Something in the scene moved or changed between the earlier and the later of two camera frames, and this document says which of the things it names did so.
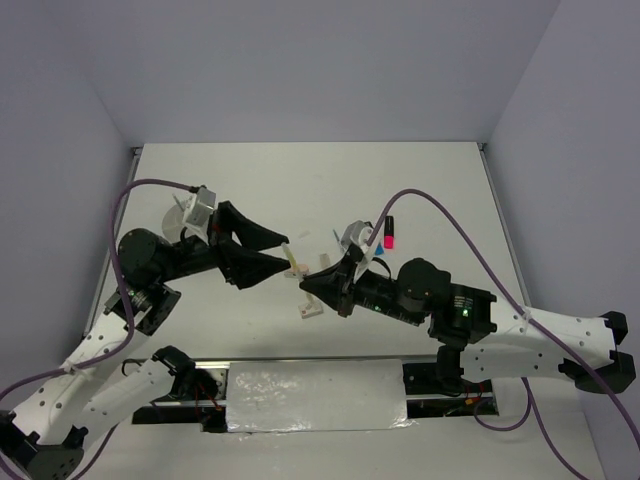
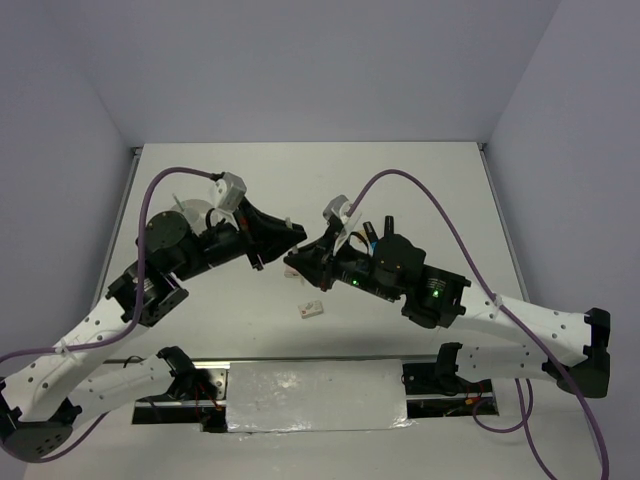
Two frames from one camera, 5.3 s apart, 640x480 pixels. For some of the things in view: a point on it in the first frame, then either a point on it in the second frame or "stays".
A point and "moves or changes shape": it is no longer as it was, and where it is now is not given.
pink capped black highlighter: x=389 y=242 stays
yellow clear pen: x=290 y=257 moves or changes shape
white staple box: x=311 y=309 stays
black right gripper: x=334 y=284 → x=316 y=262
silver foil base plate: x=272 y=396 stays
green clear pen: x=178 y=202 stays
